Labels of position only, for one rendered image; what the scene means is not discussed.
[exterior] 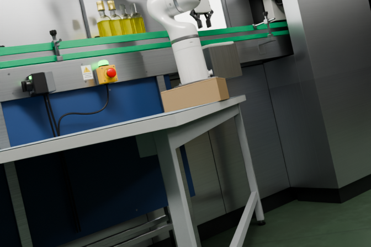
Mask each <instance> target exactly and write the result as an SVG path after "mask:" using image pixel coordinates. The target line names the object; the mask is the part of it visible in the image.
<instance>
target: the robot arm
mask: <svg viewBox="0 0 371 247"><path fill-rule="evenodd" d="M147 11H148V13H149V15H150V16H151V17H152V18H153V19H154V20H155V21H157V22H158V23H160V24H161V25H162V26H163V27H164V28H165V29H166V31H167V32H168V35H169V38H170V41H171V45H172V49H173V53H174V57H175V60H176V65H177V69H178V73H179V77H180V80H181V84H179V86H176V87H174V88H178V87H182V86H185V85H189V84H193V83H196V82H201V81H203V80H207V79H211V78H215V77H211V76H213V72H212V70H211V71H208V70H207V67H206V63H205V58H204V54H203V50H202V46H201V43H200V39H199V35H198V31H197V28H196V26H195V25H194V24H193V23H189V22H178V21H176V20H175V18H174V16H176V15H179V14H182V13H185V12H188V11H190V13H189V15H190V16H191V17H193V18H194V19H195V21H197V26H198V29H201V28H202V27H203V25H202V20H201V19H200V15H204V16H205V18H206V21H205V22H206V27H207V28H210V27H212V26H211V20H210V19H211V16H212V14H213V13H214V11H213V10H212V9H211V6H210V2H209V0H147ZM207 15H208V16H207Z"/></svg>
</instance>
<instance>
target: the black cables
mask: <svg viewBox="0 0 371 247"><path fill-rule="evenodd" d="M106 88H107V102H106V104H105V106H104V107H103V108H102V109H100V110H98V111H96V112H89V113H80V112H69V113H66V114H64V115H62V116H61V117H60V118H59V121H58V128H57V124H56V121H55V118H54V114H53V112H52V108H51V104H50V99H49V95H48V94H46V96H45V95H43V96H44V101H45V106H46V110H47V114H48V117H49V121H50V125H51V129H52V132H53V135H54V137H56V135H55V131H54V128H53V125H52V121H51V117H50V113H49V108H50V112H51V116H52V119H53V121H54V125H55V128H56V132H57V136H58V137H59V136H60V121H61V119H62V118H63V117H64V116H66V115H70V114H77V115H90V114H96V113H98V112H101V111H102V110H104V109H105V108H106V106H107V104H108V101H109V90H108V85H106ZM46 97H47V101H48V104H49V108H48V105H47V101H46ZM58 153H59V157H60V162H61V166H62V170H63V175H64V178H65V183H66V187H67V192H68V197H69V201H70V205H71V210H72V214H73V219H74V223H75V227H76V232H77V233H78V228H79V232H81V226H80V222H79V219H78V214H77V209H76V204H75V199H74V196H73V192H72V187H71V182H70V177H69V174H68V169H67V164H66V160H65V155H64V152H63V151H61V153H60V151H59V152H58ZM62 158H63V161H64V165H65V168H64V165H63V161H62ZM65 169H66V173H65ZM66 174H67V178H66ZM67 179H68V183H69V187H70V191H69V188H68V183H67ZM70 192H71V195H70ZM71 196H72V200H71ZM72 201H73V205H72ZM73 206H74V209H75V213H74V210H73ZM75 214H76V218H77V222H76V218H75ZM77 223H78V227H77Z"/></svg>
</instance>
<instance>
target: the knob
mask: <svg viewBox="0 0 371 247"><path fill-rule="evenodd" d="M21 85H22V90H23V92H31V91H32V90H33V85H32V82H31V80H26V81H21Z"/></svg>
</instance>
